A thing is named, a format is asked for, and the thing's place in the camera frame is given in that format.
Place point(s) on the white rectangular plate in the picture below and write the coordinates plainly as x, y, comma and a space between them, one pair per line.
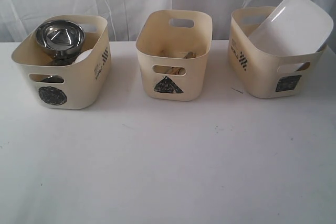
295, 27

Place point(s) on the stainless steel bowl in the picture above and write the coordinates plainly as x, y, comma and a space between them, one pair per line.
62, 40

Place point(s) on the wooden chopstick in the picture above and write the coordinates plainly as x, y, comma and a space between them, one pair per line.
190, 55
169, 69

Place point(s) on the cream bin with triangle mark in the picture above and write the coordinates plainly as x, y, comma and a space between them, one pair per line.
174, 31

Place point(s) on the white ceramic bowl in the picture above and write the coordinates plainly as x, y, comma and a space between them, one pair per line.
82, 56

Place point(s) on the cream bin with square mark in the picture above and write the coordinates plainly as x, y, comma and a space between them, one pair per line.
265, 75

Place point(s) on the cream bin with circle mark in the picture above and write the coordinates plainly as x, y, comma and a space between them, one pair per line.
82, 81

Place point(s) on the steel mug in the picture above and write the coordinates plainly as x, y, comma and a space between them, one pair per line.
51, 79

